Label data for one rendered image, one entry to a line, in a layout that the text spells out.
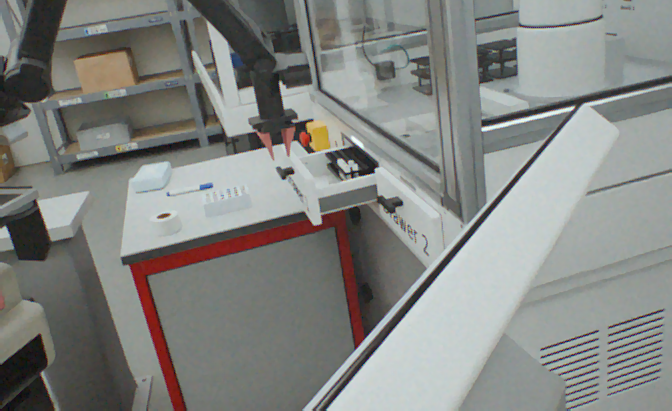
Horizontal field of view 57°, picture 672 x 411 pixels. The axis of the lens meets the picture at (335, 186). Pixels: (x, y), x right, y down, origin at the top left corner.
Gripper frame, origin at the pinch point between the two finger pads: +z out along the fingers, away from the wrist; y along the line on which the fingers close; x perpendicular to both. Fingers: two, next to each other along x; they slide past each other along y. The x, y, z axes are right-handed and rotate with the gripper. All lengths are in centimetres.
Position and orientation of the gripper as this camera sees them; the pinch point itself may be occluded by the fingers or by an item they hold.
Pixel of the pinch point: (280, 154)
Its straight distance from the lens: 138.3
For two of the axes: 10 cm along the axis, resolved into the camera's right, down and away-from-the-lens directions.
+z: 1.5, 9.2, 3.7
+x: -2.9, -3.1, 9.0
